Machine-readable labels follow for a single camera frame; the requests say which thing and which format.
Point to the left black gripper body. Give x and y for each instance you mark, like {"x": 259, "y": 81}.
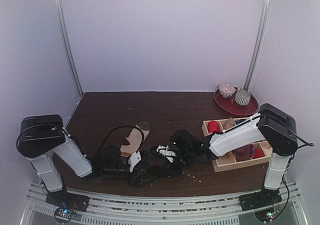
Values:
{"x": 113, "y": 173}

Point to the black sock white stripes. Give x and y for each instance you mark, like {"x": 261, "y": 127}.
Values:
{"x": 155, "y": 171}

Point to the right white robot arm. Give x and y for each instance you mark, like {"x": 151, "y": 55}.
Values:
{"x": 270, "y": 124}

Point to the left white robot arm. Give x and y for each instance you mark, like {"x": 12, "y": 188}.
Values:
{"x": 43, "y": 136}

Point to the beige striped long sock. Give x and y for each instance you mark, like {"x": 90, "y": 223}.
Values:
{"x": 136, "y": 138}

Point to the red rolled sock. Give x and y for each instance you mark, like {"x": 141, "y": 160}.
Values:
{"x": 213, "y": 127}

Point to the tan rolled sock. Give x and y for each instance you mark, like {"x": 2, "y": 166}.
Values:
{"x": 229, "y": 123}

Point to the dark teal rolled sock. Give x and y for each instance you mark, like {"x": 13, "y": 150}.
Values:
{"x": 239, "y": 121}

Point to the maroon rolled sock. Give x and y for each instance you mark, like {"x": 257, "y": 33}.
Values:
{"x": 244, "y": 153}

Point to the red round plate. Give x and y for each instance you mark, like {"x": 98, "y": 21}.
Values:
{"x": 229, "y": 105}

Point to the white dotted bowl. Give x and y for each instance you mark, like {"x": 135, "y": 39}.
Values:
{"x": 226, "y": 90}

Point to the red sock lower compartment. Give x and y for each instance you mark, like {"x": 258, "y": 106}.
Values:
{"x": 258, "y": 153}

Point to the wooden compartment box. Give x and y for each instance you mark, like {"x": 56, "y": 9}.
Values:
{"x": 228, "y": 161}

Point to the grey striped cup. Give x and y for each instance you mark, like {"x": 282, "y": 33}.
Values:
{"x": 242, "y": 97}

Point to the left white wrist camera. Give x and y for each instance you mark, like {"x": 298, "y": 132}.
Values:
{"x": 133, "y": 160}

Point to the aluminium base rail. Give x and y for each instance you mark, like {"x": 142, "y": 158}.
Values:
{"x": 108, "y": 209}

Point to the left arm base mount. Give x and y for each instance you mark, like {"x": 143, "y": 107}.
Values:
{"x": 67, "y": 206}

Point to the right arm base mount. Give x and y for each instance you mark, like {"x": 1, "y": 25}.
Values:
{"x": 265, "y": 204}

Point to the right aluminium frame post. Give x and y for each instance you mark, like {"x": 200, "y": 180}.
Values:
{"x": 258, "y": 45}

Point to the aluminium frame post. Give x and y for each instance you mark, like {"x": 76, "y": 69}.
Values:
{"x": 258, "y": 45}
{"x": 67, "y": 46}

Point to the left aluminium frame post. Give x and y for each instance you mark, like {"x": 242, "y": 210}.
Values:
{"x": 67, "y": 46}

